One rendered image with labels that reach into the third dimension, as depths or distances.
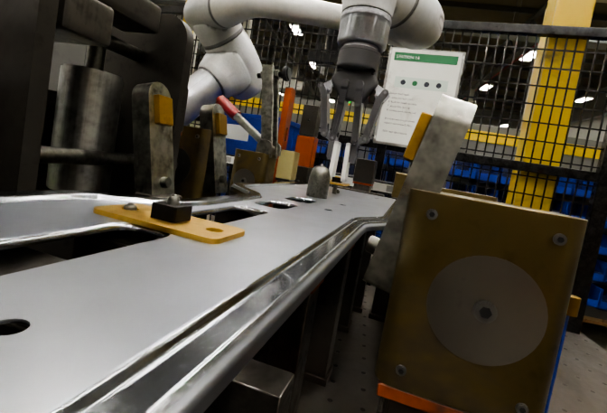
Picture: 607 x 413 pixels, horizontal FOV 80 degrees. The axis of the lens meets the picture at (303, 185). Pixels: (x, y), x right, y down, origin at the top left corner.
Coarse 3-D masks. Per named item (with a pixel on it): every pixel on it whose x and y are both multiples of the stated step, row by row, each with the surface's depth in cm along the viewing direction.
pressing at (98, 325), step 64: (0, 192) 20; (64, 192) 23; (256, 192) 42; (128, 256) 15; (192, 256) 16; (256, 256) 18; (320, 256) 21; (0, 320) 9; (64, 320) 9; (128, 320) 10; (192, 320) 10; (256, 320) 12; (0, 384) 7; (64, 384) 7; (128, 384) 8; (192, 384) 8
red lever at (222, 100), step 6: (222, 96) 72; (216, 102) 72; (222, 102) 71; (228, 102) 71; (228, 108) 71; (234, 108) 71; (228, 114) 71; (234, 114) 70; (240, 114) 72; (240, 120) 70; (246, 120) 71; (246, 126) 70; (252, 126) 71; (252, 132) 70; (258, 132) 70; (258, 138) 69
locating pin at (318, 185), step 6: (318, 168) 53; (324, 168) 53; (312, 174) 53; (318, 174) 52; (324, 174) 52; (312, 180) 53; (318, 180) 52; (324, 180) 52; (330, 180) 54; (312, 186) 53; (318, 186) 52; (324, 186) 52; (306, 192) 54; (312, 192) 53; (318, 192) 52; (324, 192) 53; (324, 198) 53
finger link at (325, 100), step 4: (320, 84) 66; (320, 88) 66; (324, 88) 66; (320, 92) 66; (324, 92) 66; (324, 96) 66; (328, 96) 67; (324, 100) 66; (328, 100) 66; (324, 104) 66; (328, 104) 67; (324, 108) 66; (328, 108) 67; (324, 112) 66; (328, 112) 67; (324, 116) 66; (328, 116) 67; (324, 120) 66; (328, 120) 67; (324, 124) 66; (328, 124) 68; (324, 128) 66; (328, 128) 68; (324, 132) 66
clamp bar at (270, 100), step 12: (264, 72) 68; (276, 72) 68; (288, 72) 68; (264, 84) 68; (276, 84) 70; (264, 96) 68; (276, 96) 70; (264, 108) 68; (276, 108) 70; (264, 120) 68; (276, 120) 70; (264, 132) 68; (276, 132) 70; (276, 144) 70; (276, 156) 70
